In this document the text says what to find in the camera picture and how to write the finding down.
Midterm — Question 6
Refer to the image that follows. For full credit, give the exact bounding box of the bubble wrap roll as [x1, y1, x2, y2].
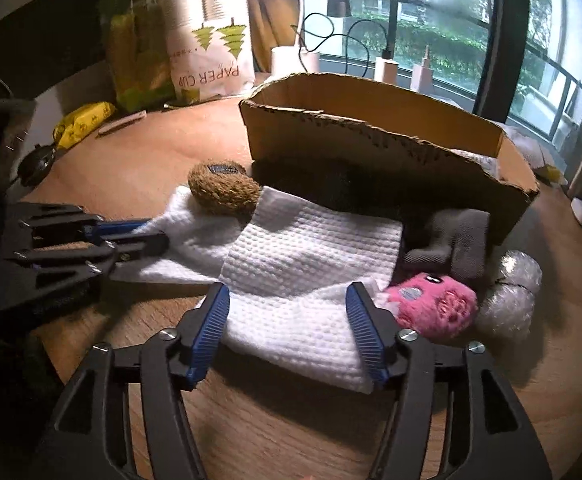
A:
[475, 250, 542, 341]

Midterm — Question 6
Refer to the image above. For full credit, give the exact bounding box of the green plastic package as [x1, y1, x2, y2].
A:
[98, 0, 175, 114]

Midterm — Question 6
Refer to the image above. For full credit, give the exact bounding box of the white tissue packet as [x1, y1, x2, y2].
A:
[451, 122, 566, 185]

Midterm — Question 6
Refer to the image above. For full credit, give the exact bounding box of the yellow packet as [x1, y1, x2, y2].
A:
[52, 102, 116, 151]

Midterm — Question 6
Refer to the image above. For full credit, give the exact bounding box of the white charger with black cable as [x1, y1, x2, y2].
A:
[373, 49, 398, 84]

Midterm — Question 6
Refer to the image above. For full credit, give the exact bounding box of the small wooden stick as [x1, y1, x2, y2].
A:
[97, 110, 147, 136]

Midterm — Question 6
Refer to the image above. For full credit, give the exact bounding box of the brown plush toy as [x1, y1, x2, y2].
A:
[188, 160, 262, 219]

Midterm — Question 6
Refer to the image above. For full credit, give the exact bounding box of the white waffle cloth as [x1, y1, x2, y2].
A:
[112, 185, 403, 393]

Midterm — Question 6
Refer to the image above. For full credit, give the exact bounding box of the brown cardboard box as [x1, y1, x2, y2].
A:
[239, 74, 539, 244]

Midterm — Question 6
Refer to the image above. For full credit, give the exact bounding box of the black charging cable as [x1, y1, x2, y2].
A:
[293, 12, 395, 79]

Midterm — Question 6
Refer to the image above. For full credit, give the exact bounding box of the grey sock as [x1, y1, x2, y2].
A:
[404, 209, 490, 284]

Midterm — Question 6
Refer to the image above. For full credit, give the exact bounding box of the pink plush toy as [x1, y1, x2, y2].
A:
[378, 273, 478, 342]

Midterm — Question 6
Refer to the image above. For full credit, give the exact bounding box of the white desk lamp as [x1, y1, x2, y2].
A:
[247, 0, 308, 78]

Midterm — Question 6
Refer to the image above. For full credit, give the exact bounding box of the paper cup package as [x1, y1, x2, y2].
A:
[162, 0, 255, 105]

